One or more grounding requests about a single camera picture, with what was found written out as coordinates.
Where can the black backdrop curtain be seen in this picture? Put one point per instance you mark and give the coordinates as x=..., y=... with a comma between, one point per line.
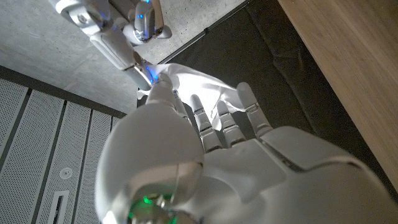
x=248, y=46

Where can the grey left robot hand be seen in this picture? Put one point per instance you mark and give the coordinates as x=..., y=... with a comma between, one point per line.
x=217, y=174

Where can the black backdrop stand pole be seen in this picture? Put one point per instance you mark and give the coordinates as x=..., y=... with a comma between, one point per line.
x=199, y=34

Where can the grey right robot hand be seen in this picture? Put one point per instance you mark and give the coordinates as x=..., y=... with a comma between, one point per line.
x=112, y=46

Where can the white rectangular ceiling fixture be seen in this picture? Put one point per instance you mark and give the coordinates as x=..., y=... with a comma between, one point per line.
x=51, y=208

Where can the round white ceiling sensor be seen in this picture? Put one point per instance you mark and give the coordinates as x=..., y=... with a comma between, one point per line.
x=66, y=173

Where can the white cloth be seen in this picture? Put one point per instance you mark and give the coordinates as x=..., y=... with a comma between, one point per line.
x=199, y=81

